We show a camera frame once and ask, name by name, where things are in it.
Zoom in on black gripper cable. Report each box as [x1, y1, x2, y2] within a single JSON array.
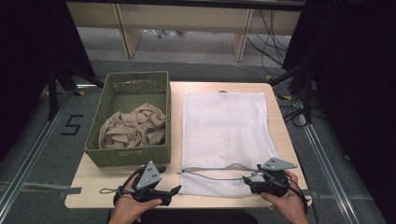
[[288, 177, 310, 217]]

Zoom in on thin black lanyard loop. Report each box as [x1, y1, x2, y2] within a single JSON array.
[[99, 187, 126, 196]]

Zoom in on person's right hand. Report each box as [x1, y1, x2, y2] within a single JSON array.
[[260, 169, 310, 224]]

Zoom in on green woven basket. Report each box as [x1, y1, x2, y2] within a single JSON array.
[[84, 71, 173, 168]]

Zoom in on black floor cables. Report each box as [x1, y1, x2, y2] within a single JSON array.
[[277, 96, 314, 128]]

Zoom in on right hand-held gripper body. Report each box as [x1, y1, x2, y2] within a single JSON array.
[[248, 157, 298, 198]]

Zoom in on light wooden desk frame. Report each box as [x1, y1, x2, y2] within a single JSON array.
[[66, 2, 303, 63]]

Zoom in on clear plastic wrap bundle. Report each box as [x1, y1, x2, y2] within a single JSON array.
[[143, 29, 189, 39]]

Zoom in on beige crumpled garment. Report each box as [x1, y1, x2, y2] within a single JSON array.
[[98, 103, 167, 149]]

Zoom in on black metal stand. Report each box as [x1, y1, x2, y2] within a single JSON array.
[[269, 60, 316, 125], [46, 60, 106, 121]]

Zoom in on hanging black cables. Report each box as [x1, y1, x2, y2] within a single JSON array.
[[247, 8, 289, 77]]

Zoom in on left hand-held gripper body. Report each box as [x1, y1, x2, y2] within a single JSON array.
[[116, 161, 174, 206]]

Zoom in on black curtain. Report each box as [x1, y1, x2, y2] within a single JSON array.
[[281, 0, 396, 224], [0, 0, 96, 162]]

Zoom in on person's left hand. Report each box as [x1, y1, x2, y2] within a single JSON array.
[[108, 174, 163, 224]]

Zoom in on aluminium floor rail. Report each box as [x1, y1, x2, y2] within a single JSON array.
[[298, 113, 362, 224], [0, 91, 76, 216]]

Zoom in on white mesh laundry bag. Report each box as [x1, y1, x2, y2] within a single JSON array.
[[177, 91, 280, 198]]

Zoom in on person's dark clothing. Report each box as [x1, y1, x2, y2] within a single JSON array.
[[134, 208, 260, 224]]

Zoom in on grey floor tape strip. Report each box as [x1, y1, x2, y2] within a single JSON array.
[[0, 181, 82, 196]]

